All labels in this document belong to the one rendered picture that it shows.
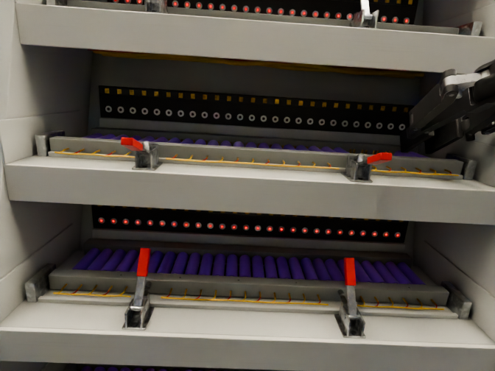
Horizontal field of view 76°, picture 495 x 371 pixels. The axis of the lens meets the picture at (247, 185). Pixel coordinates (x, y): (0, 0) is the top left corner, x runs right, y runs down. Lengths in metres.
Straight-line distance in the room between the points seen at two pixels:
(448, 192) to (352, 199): 0.12
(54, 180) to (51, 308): 0.17
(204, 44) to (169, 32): 0.04
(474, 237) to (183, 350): 0.42
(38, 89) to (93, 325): 0.32
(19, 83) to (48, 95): 0.06
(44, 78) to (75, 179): 0.17
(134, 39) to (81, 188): 0.19
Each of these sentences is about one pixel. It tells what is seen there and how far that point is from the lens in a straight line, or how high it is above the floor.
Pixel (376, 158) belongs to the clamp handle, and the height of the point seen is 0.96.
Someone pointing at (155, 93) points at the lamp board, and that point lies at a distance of 0.58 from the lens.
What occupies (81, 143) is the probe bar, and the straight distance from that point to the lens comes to 0.47.
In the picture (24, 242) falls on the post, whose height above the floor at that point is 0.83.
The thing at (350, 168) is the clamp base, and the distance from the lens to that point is 0.42.
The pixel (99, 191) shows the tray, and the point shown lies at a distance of 0.42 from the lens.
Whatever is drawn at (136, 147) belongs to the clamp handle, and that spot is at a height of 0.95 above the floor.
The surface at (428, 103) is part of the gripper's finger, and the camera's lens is 0.42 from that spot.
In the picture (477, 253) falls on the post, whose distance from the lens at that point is 0.54.
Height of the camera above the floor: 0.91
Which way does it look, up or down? 1 degrees up
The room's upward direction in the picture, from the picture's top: 3 degrees clockwise
